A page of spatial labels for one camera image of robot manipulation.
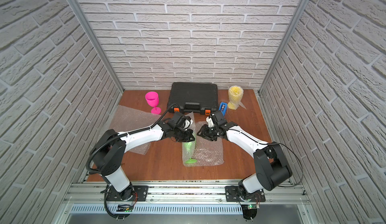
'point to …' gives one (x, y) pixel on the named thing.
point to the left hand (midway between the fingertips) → (197, 138)
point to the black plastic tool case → (193, 97)
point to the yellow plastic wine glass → (235, 95)
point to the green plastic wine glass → (189, 147)
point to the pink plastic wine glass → (152, 98)
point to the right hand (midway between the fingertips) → (200, 134)
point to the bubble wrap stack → (127, 119)
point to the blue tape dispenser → (222, 107)
